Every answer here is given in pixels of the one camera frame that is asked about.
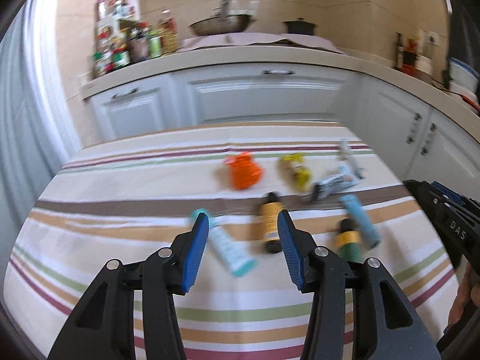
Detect amber bottle black cap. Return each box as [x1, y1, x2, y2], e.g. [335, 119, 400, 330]
[260, 192, 283, 254]

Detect small white teal tube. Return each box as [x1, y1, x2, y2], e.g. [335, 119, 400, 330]
[191, 208, 256, 278]

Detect green bottle yellow band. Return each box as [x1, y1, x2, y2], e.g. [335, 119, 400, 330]
[335, 218, 362, 263]

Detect white blue snack packet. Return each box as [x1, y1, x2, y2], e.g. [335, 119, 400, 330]
[307, 164, 359, 203]

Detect light blue tube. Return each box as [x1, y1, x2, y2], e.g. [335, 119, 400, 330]
[339, 194, 382, 250]

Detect yellow wrapper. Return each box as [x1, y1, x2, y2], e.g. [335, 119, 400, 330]
[280, 153, 312, 192]

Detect small orange wrapper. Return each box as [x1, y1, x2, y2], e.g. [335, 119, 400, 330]
[224, 152, 264, 190]

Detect person's hand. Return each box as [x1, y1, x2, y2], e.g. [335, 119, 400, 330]
[448, 262, 480, 326]

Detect striped tablecloth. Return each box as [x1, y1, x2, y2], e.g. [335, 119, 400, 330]
[3, 122, 458, 359]

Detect twisted white paper wrapper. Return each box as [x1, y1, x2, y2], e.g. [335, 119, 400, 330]
[339, 140, 365, 180]

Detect stacked white bowls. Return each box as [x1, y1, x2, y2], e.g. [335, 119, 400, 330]
[449, 58, 479, 102]

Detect dark olive oil bottle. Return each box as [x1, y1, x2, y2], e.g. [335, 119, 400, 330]
[394, 33, 404, 71]

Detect white blender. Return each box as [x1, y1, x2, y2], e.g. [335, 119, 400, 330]
[415, 28, 434, 77]

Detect green label bottle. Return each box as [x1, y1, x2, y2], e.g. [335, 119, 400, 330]
[148, 27, 162, 59]

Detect paper covering stove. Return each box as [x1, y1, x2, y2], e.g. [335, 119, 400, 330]
[180, 33, 343, 54]

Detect cooking oil bottle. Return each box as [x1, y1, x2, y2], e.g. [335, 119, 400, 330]
[159, 9, 181, 55]

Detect black clay pot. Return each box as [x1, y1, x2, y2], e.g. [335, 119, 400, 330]
[283, 18, 317, 36]

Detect white spice rack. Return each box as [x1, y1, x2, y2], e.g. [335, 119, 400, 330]
[93, 16, 133, 77]

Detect metal wok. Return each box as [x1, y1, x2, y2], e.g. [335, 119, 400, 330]
[189, 0, 259, 37]

